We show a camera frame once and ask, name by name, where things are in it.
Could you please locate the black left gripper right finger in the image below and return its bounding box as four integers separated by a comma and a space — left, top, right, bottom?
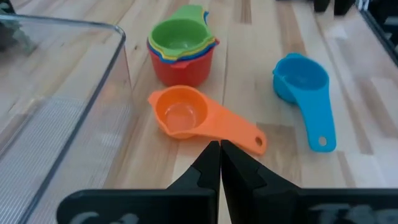
220, 139, 398, 224

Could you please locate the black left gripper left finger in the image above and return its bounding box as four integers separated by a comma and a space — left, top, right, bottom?
57, 140, 221, 224

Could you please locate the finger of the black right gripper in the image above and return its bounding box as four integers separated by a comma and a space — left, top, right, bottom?
313, 0, 331, 13
333, 0, 356, 16

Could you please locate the orange measuring cup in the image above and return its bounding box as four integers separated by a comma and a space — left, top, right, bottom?
147, 84, 268, 156

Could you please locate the light blue measuring cup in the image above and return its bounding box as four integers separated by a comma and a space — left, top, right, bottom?
272, 52, 338, 154

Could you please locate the yellow measuring cup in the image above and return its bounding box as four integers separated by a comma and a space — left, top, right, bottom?
148, 8, 217, 62

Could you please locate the red measuring cup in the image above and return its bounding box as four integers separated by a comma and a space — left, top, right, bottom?
146, 39, 220, 88

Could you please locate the clear plastic basket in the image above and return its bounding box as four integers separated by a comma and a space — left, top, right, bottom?
0, 13, 135, 224

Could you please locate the green measuring cup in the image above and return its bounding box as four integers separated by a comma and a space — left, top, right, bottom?
148, 4, 216, 60

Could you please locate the black metal table frame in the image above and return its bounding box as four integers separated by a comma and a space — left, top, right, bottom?
359, 0, 398, 68

